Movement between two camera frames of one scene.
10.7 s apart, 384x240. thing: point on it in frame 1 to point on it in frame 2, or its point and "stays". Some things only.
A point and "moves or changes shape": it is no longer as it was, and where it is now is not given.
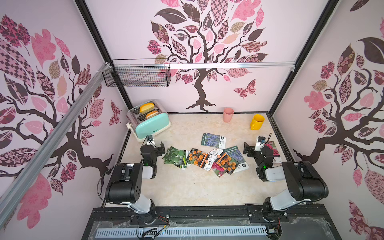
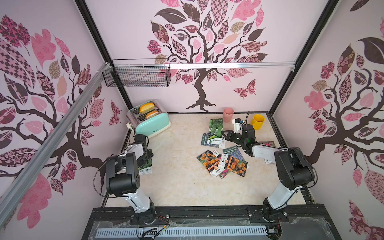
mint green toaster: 146,119 stays
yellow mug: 257,122 stays
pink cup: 228,113 stays
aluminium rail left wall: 12,196 stays
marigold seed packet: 200,158 to 213,166
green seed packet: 181,159 to 216,127
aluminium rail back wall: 236,66 stays
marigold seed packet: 224,161 to 236,166
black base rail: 307,223 stays
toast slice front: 152,114 stays
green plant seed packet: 169,157 moves or changes shape
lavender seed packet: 238,158 stays
